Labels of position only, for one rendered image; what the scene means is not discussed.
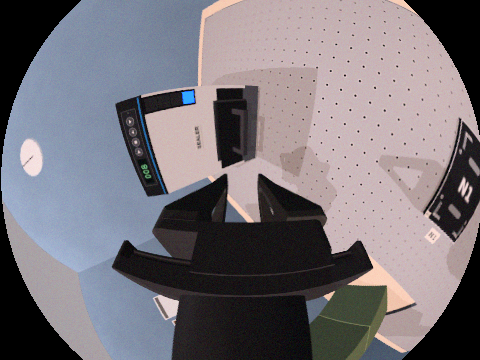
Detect small white label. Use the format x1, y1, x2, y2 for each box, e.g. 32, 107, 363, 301
425, 228, 440, 244

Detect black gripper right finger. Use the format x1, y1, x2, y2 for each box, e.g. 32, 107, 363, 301
257, 174, 327, 227

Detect white benchtop heat sealer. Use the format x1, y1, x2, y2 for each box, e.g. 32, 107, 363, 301
115, 85, 258, 197

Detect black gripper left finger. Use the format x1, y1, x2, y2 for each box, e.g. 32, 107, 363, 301
159, 174, 228, 222

